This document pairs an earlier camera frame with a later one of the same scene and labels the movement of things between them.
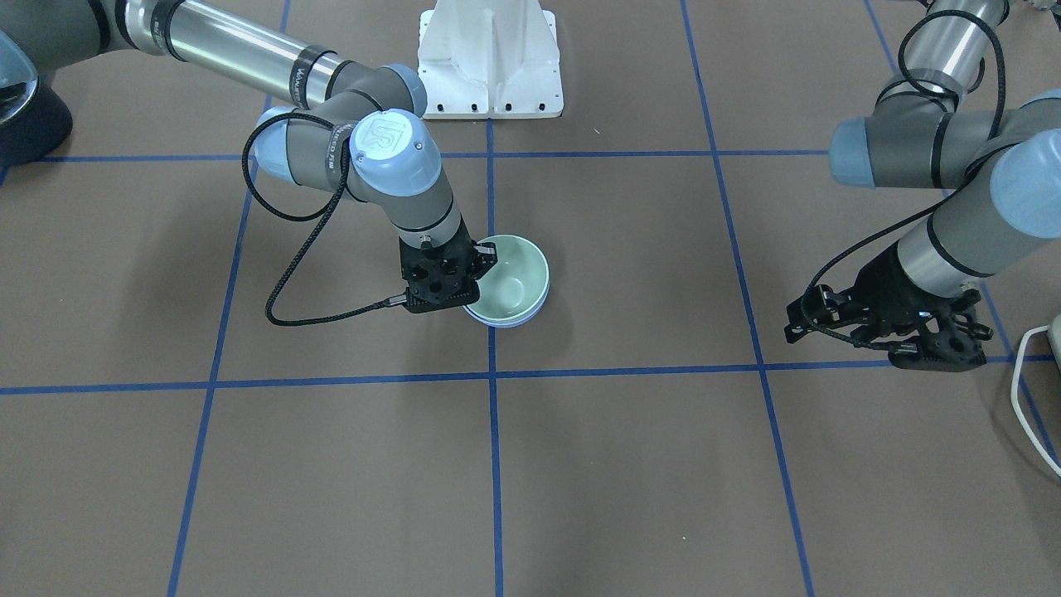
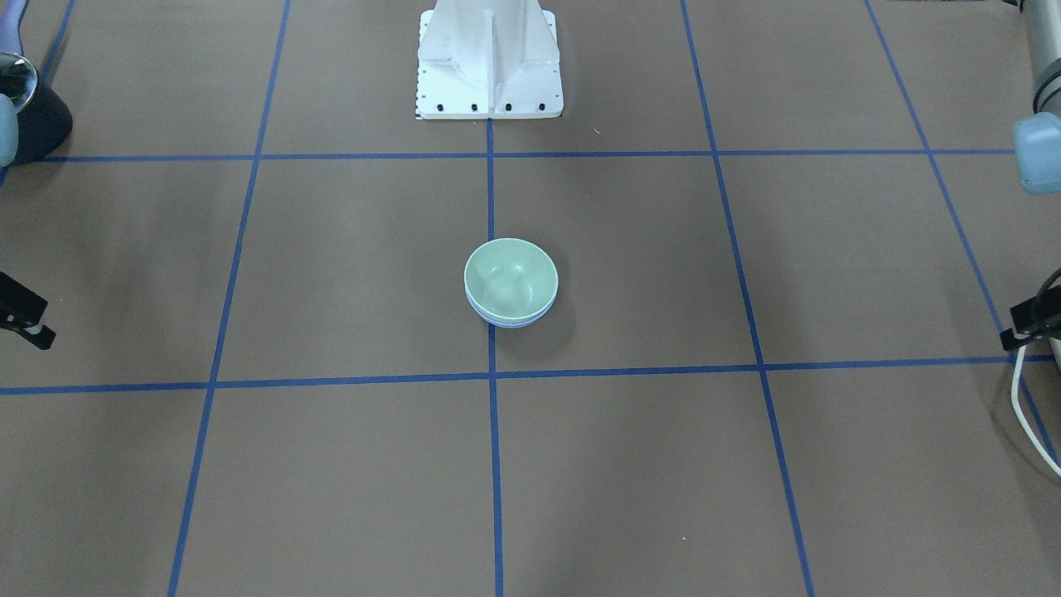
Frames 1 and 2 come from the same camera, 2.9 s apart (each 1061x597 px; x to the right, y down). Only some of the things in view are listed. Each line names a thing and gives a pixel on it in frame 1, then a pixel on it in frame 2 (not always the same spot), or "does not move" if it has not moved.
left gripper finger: x=821 y=307 -> x=1039 y=317
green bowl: x=516 y=283 does not move
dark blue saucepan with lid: x=33 y=120 does not move
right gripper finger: x=486 y=254 -> x=41 y=336
